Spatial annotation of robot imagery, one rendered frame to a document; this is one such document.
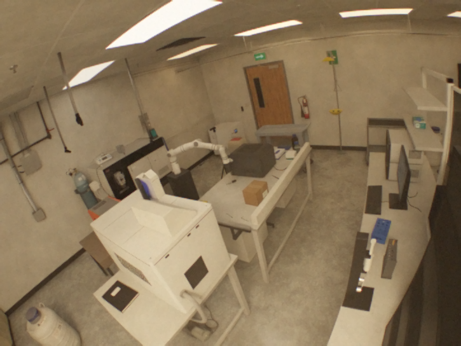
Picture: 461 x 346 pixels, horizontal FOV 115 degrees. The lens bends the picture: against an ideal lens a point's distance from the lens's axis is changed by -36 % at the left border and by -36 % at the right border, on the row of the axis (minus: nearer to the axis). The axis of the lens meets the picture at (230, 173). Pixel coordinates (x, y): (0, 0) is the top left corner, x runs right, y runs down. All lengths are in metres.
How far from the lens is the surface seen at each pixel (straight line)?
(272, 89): 5.60
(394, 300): 1.57
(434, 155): 5.06
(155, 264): 1.25
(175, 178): 2.91
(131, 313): 1.84
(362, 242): 1.12
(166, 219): 1.26
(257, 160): 2.66
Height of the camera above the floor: 2.20
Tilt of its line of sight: 25 degrees down
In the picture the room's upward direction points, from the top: 15 degrees counter-clockwise
